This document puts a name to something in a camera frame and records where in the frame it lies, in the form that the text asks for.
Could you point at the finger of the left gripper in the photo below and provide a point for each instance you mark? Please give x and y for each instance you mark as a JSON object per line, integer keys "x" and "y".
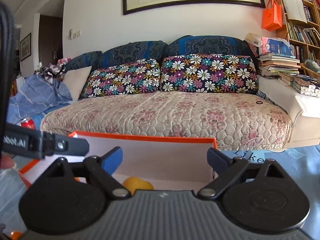
{"x": 55, "y": 144}

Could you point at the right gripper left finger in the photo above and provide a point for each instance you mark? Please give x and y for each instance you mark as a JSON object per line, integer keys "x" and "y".
{"x": 100, "y": 171}

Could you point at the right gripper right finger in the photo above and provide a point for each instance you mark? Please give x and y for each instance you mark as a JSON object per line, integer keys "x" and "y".
{"x": 229, "y": 172}

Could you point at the yellow lemon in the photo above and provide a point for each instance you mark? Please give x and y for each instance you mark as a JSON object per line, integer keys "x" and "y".
{"x": 132, "y": 184}

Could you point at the small orange mandarin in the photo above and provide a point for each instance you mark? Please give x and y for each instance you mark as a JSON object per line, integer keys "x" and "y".
{"x": 15, "y": 235}

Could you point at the red soda can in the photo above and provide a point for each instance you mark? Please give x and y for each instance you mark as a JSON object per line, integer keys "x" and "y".
{"x": 28, "y": 123}

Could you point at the blue striped blanket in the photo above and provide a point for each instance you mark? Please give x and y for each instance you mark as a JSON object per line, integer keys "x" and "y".
{"x": 35, "y": 97}

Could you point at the floral quilted sofa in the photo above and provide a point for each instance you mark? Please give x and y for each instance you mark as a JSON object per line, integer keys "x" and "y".
{"x": 236, "y": 121}

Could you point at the cream plain pillow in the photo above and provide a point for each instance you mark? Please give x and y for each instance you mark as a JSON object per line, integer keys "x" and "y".
{"x": 75, "y": 81}

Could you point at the blue table cloth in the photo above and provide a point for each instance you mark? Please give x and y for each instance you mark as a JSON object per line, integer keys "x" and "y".
{"x": 266, "y": 203}

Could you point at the right daisy pattern cushion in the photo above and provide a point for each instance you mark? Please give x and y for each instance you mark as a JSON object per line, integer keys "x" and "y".
{"x": 209, "y": 73}

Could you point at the daisy pattern cushion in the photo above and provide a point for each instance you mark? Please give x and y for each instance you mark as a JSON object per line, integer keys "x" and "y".
{"x": 209, "y": 73}
{"x": 142, "y": 76}

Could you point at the left daisy pattern cushion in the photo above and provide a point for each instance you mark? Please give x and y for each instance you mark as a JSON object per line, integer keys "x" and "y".
{"x": 142, "y": 76}

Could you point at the stack of books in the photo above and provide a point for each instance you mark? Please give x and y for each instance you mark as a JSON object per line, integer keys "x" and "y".
{"x": 273, "y": 64}

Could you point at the blue patterned back cushion left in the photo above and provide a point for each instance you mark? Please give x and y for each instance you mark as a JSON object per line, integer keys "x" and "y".
{"x": 132, "y": 52}

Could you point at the blue patterned cushion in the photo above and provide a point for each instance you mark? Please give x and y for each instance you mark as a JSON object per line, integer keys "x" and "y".
{"x": 208, "y": 44}
{"x": 132, "y": 52}

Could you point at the blue patterned back cushion right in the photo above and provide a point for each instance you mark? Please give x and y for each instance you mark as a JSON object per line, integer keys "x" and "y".
{"x": 208, "y": 44}

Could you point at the orange paper bag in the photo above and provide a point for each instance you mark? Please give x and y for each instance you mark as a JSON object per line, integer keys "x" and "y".
{"x": 272, "y": 16}

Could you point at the wooden bookshelf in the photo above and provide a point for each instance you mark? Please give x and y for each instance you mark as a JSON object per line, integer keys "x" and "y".
{"x": 301, "y": 27}

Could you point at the small framed wall picture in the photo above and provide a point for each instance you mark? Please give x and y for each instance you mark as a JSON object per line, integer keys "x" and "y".
{"x": 25, "y": 47}

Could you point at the white wall switch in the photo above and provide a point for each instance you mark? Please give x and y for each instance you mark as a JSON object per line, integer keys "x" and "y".
{"x": 74, "y": 34}

